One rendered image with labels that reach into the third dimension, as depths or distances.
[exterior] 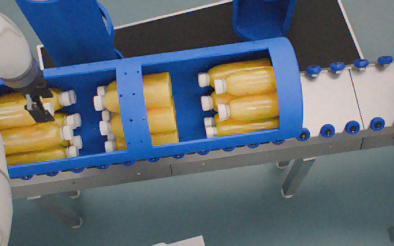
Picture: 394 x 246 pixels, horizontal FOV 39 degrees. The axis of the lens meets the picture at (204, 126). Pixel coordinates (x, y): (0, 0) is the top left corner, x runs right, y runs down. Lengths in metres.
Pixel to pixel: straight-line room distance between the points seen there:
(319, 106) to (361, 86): 0.15
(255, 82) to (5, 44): 0.65
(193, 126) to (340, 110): 0.46
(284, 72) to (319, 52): 1.28
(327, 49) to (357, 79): 0.93
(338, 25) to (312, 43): 0.16
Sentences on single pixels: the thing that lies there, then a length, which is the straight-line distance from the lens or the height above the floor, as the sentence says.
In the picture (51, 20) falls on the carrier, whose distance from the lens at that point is 1.94.
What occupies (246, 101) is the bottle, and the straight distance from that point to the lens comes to 1.49.
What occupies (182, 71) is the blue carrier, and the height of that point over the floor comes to 1.03.
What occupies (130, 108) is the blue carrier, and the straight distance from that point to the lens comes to 1.41.
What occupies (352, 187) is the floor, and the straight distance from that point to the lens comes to 2.67.
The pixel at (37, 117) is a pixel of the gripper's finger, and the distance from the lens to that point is 1.41.
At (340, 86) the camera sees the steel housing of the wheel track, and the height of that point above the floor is 0.93.
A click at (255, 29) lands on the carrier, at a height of 0.16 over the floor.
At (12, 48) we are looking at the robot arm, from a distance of 1.17.
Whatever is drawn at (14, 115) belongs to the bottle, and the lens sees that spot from 1.52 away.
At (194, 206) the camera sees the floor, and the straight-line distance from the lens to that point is 2.57.
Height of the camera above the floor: 2.52
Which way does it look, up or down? 70 degrees down
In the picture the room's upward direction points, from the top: 3 degrees counter-clockwise
